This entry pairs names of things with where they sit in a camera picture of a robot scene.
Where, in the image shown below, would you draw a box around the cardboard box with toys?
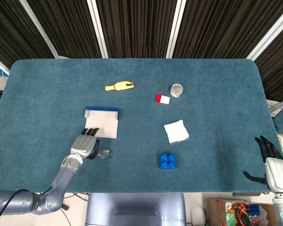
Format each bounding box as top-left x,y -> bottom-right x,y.
207,198 -> 278,226

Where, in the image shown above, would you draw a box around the dark pleated curtain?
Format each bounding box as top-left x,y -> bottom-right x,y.
0,0 -> 283,102

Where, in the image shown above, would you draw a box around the red and white small box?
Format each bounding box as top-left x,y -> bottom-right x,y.
155,94 -> 171,105

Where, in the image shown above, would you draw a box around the eyeglasses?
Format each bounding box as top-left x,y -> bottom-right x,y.
94,147 -> 112,160

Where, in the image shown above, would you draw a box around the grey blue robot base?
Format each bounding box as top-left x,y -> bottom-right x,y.
84,193 -> 187,226

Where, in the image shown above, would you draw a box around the yellow rubber chicken toy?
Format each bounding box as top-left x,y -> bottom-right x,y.
105,81 -> 135,91

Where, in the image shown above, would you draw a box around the white frame post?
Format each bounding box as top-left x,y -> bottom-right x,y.
0,53 -> 10,75
166,0 -> 187,59
86,0 -> 108,59
19,0 -> 61,59
246,3 -> 283,61

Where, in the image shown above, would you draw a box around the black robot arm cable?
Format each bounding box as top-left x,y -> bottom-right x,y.
0,186 -> 55,226

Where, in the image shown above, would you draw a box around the blue four stud building block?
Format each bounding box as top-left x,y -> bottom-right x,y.
158,152 -> 178,170

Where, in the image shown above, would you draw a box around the clear round plastic jar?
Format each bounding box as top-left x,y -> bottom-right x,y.
170,83 -> 185,97

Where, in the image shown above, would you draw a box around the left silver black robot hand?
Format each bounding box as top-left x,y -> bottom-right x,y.
70,127 -> 101,161

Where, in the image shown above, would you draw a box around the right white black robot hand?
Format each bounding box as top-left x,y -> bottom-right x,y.
242,135 -> 283,193

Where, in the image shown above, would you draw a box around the teal blue table cloth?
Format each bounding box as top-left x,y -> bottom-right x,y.
0,58 -> 283,194

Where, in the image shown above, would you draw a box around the blue cardboard glasses box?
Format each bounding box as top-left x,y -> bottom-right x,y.
83,106 -> 120,139

